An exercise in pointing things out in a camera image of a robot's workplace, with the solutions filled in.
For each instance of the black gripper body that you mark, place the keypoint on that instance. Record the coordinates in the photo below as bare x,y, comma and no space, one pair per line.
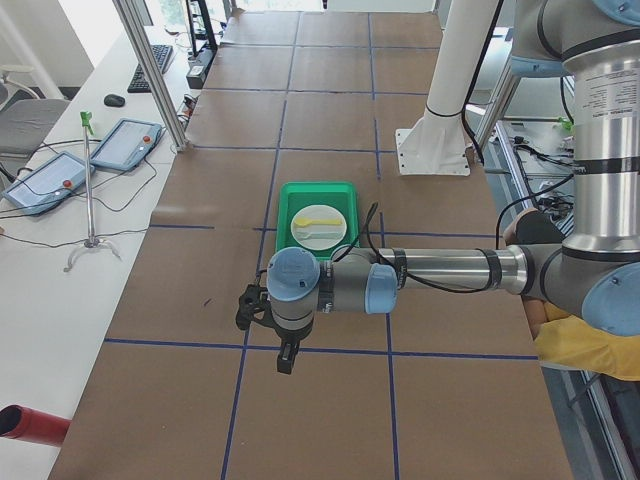
290,337

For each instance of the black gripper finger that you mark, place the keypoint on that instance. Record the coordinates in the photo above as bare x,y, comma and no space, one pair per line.
286,357

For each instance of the yellow plastic spoon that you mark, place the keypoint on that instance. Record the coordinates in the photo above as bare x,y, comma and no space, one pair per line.
303,222

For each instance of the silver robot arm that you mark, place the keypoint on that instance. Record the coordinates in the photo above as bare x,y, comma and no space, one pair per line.
593,273

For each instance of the pale green plastic fork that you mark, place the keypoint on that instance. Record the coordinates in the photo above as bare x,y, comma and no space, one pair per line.
313,234

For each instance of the white round plate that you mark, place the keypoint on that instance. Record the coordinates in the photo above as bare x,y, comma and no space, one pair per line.
319,211

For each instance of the green plastic tray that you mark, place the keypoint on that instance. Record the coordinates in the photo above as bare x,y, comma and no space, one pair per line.
296,195

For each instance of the far blue teach pendant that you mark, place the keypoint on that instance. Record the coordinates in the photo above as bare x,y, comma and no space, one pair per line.
126,145

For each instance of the blue teach pendant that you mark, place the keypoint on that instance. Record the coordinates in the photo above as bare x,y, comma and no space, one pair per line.
48,185
126,145

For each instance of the person in yellow shirt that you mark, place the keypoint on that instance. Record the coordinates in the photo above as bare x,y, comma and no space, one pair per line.
561,338

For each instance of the near blue teach pendant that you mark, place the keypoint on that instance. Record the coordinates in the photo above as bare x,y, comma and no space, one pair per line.
48,185

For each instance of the red cylinder tube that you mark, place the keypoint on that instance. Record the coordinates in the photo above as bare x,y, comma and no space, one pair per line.
29,425

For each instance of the black computer mouse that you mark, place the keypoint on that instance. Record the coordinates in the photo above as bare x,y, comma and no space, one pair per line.
115,101

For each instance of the grey office chair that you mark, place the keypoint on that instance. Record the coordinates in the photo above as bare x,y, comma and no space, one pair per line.
27,122

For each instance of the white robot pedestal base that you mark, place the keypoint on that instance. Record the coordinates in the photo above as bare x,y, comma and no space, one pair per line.
435,145

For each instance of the aluminium frame post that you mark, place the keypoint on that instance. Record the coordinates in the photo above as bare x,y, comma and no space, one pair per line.
138,38

